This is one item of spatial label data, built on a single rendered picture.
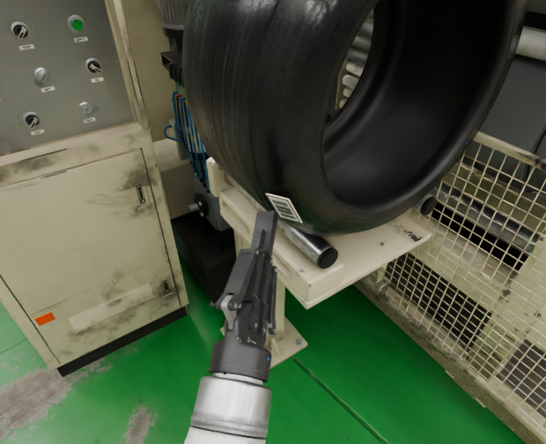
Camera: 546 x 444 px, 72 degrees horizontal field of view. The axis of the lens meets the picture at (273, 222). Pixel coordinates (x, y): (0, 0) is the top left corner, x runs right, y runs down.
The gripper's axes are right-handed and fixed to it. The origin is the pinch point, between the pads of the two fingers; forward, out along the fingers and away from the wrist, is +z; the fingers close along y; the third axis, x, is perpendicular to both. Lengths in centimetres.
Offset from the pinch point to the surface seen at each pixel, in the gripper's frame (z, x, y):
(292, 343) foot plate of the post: 6, -38, 103
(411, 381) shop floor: -3, 6, 119
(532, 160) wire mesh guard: 30, 41, 32
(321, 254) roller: 3.0, 4.0, 14.2
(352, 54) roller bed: 69, 4, 24
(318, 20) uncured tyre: 13.2, 14.4, -21.3
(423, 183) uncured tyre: 19.2, 20.8, 19.4
